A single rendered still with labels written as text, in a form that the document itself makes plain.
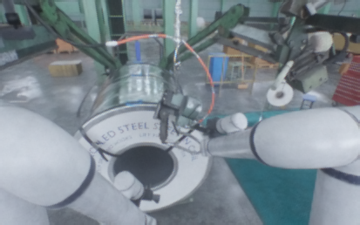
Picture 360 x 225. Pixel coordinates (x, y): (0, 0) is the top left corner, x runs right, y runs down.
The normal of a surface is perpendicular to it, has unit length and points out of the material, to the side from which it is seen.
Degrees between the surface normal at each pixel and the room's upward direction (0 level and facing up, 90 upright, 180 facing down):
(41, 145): 49
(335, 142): 65
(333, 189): 85
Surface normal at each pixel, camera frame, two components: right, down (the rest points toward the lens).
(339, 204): -0.76, 0.14
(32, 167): 0.58, 0.03
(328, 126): -0.16, -0.42
